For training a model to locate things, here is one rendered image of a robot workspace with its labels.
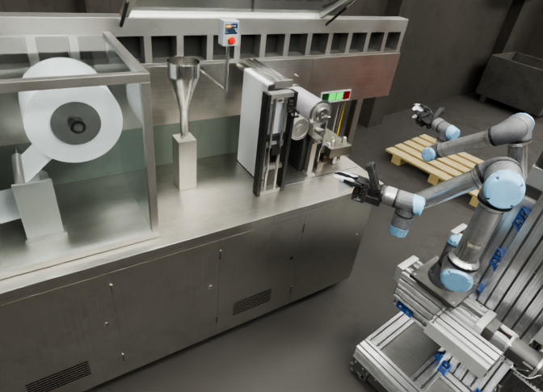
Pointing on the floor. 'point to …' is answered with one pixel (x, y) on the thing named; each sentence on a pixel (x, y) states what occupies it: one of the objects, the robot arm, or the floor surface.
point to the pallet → (463, 161)
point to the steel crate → (514, 82)
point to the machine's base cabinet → (171, 300)
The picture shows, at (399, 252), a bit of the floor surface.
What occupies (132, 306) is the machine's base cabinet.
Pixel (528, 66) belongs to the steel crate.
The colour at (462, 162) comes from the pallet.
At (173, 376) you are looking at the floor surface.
